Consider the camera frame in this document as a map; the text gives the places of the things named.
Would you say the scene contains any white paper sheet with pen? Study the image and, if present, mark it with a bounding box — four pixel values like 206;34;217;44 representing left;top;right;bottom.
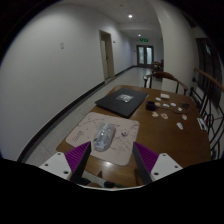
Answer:
196;117;208;132

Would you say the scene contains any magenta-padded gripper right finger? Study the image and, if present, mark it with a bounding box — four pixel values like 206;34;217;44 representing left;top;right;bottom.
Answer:
131;142;184;186

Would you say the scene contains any small black box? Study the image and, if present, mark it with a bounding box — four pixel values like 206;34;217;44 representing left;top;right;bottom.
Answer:
145;100;156;111

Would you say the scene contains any wooden armchair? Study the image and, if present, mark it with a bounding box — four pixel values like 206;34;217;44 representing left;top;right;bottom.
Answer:
143;70;189;96

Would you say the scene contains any brown-framed side door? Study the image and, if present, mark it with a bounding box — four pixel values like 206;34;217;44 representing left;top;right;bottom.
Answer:
98;29;116;80

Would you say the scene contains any thin black cable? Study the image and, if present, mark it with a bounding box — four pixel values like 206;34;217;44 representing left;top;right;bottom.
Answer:
154;105;187;115

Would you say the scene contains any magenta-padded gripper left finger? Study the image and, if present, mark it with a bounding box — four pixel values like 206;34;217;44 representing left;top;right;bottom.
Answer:
39;140;93;186

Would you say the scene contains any glass double door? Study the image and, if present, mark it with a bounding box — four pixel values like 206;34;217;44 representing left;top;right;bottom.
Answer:
136;44;155;68

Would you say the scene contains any transparent computer mouse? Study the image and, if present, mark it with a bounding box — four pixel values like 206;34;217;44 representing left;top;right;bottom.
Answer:
92;122;117;153

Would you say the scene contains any dark tall window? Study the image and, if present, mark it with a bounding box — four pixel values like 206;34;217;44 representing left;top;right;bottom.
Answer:
195;37;223;108

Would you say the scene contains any black flat board with picture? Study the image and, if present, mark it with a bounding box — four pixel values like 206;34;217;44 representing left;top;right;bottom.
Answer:
94;87;150;119

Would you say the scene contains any wooden-topped metal railing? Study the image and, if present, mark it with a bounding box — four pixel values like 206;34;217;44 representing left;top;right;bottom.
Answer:
189;67;224;161

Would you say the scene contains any beige printed mouse pad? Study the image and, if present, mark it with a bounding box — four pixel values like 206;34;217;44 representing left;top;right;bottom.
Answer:
65;111;140;167

